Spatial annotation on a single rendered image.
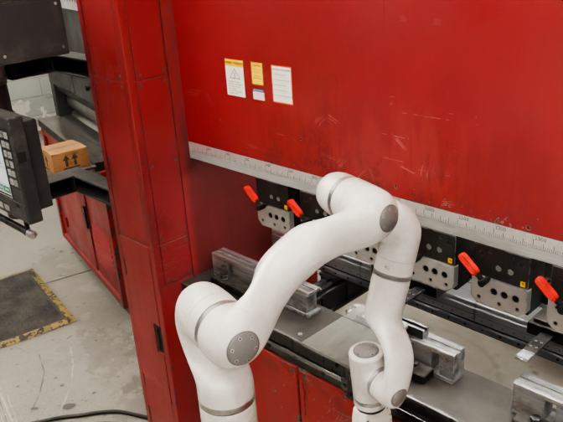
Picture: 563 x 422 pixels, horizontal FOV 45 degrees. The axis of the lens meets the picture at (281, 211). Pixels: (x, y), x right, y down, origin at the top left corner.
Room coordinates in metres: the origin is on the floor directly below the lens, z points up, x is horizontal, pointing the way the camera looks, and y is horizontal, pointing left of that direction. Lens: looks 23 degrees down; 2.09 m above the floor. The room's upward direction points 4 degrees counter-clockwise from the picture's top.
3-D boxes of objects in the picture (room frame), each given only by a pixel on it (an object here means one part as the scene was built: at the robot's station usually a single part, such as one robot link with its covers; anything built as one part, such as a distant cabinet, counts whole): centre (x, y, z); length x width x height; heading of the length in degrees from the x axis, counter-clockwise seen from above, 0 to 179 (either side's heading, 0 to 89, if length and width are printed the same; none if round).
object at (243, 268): (2.17, 0.08, 0.92); 0.50 x 0.06 x 0.10; 43
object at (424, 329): (1.74, -0.32, 0.99); 0.20 x 0.03 x 0.03; 43
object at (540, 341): (1.58, -0.70, 1.01); 0.26 x 0.12 x 0.05; 133
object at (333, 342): (1.67, -0.19, 1.00); 0.26 x 0.18 x 0.01; 133
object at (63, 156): (3.47, 1.14, 1.04); 0.30 x 0.26 x 0.12; 30
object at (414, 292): (1.88, -0.41, 1.01); 0.26 x 0.12 x 0.05; 133
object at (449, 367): (1.73, -0.33, 0.92); 0.39 x 0.06 x 0.10; 43
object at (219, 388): (1.21, 0.16, 1.30); 0.19 x 0.12 x 0.24; 30
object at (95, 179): (2.52, 0.79, 1.18); 0.40 x 0.24 x 0.07; 43
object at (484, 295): (1.49, -0.55, 1.26); 0.15 x 0.09 x 0.17; 43
